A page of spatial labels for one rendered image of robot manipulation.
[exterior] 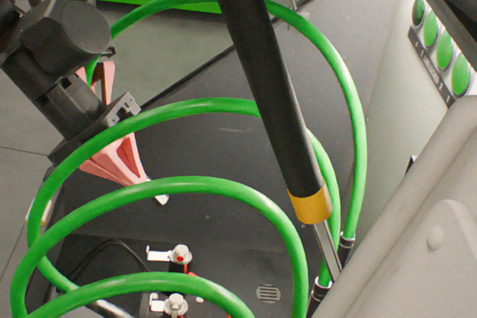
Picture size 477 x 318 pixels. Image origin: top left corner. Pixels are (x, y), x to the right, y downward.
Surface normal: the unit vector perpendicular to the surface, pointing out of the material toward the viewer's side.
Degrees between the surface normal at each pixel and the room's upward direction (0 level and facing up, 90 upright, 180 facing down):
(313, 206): 89
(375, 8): 90
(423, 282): 76
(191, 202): 90
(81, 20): 45
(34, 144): 0
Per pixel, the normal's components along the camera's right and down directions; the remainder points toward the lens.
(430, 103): -0.99, -0.10
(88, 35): 0.71, -0.34
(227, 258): 0.12, -0.83
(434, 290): -0.93, -0.29
